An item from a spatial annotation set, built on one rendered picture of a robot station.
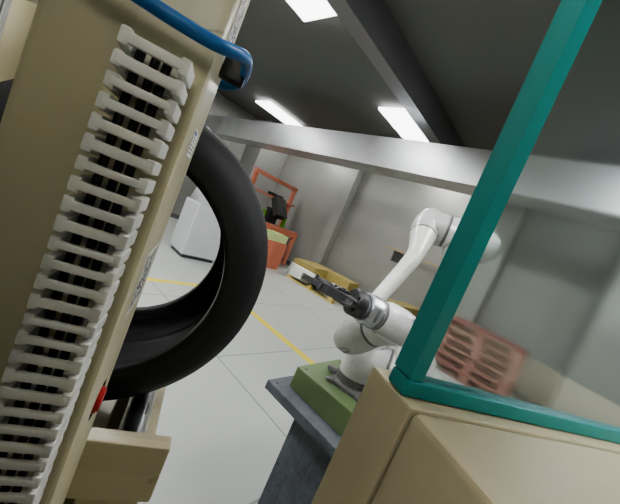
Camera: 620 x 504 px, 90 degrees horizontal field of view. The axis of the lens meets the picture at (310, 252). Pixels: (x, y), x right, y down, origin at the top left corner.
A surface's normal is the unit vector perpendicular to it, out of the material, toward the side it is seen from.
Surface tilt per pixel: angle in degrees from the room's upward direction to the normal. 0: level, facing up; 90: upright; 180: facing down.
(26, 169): 90
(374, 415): 90
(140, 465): 90
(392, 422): 90
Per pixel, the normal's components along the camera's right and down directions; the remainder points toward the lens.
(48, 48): 0.30, 0.21
